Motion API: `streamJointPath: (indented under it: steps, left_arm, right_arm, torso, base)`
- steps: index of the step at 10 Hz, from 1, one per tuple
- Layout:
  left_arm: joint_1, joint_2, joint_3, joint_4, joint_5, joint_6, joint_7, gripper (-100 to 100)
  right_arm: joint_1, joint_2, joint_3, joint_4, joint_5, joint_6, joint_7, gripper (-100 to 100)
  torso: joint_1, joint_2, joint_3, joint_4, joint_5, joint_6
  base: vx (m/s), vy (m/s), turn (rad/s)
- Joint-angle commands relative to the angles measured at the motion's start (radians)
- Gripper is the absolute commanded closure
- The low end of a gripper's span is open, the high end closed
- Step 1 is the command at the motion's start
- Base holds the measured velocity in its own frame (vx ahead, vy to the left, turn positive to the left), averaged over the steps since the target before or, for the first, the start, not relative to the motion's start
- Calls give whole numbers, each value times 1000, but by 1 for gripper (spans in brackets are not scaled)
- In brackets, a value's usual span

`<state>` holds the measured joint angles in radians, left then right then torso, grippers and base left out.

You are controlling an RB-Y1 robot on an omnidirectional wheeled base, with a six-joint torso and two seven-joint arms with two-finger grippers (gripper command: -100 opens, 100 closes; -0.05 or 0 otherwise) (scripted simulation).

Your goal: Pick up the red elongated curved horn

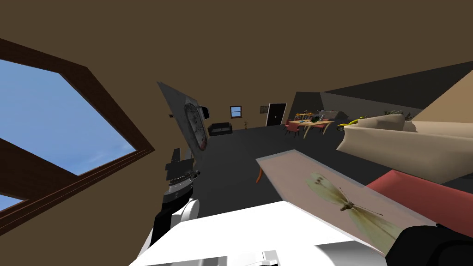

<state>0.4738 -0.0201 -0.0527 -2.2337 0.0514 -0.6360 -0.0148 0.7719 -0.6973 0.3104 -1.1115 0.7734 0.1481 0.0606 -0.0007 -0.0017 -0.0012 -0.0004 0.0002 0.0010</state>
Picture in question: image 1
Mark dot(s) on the red dining chair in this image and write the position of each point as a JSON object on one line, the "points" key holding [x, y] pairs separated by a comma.
{"points": [[293, 128], [319, 126]]}

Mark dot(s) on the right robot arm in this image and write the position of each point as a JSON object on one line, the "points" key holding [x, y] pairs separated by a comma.
{"points": [[432, 245]]}

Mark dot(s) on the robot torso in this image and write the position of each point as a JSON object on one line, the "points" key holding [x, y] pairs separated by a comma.
{"points": [[236, 236]]}

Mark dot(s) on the yellow toy vehicle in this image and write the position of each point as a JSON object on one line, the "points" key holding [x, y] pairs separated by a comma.
{"points": [[347, 124]]}

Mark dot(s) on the grey door leaf with dial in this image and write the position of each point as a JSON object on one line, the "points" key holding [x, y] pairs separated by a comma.
{"points": [[181, 111]]}

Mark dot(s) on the beige sofa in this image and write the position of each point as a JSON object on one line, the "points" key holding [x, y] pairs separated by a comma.
{"points": [[399, 147]]}

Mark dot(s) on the black sofa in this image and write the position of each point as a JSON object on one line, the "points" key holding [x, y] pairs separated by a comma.
{"points": [[220, 129]]}

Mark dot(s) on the wooden dining table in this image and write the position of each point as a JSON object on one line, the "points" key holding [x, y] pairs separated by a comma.
{"points": [[311, 123]]}

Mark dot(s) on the table with dragonfly print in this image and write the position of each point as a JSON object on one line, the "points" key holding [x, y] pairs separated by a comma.
{"points": [[295, 173]]}

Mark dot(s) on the black door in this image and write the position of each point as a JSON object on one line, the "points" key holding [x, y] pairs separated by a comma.
{"points": [[276, 115]]}

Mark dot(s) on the black wall television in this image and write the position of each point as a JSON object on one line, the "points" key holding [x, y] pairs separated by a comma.
{"points": [[204, 112]]}

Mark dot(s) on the small blue window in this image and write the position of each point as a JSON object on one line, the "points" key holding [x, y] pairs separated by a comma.
{"points": [[235, 111]]}

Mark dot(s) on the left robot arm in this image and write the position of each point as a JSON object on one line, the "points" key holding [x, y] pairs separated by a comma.
{"points": [[176, 201]]}

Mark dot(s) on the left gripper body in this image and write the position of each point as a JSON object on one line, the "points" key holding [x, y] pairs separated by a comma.
{"points": [[179, 170]]}

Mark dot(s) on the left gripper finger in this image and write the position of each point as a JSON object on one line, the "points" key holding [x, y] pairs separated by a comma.
{"points": [[176, 155]]}

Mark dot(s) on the small dark wall picture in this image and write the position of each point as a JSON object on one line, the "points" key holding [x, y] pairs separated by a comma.
{"points": [[264, 109]]}

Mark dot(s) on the large brown framed window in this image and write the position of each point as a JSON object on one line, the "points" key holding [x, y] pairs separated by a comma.
{"points": [[55, 122]]}

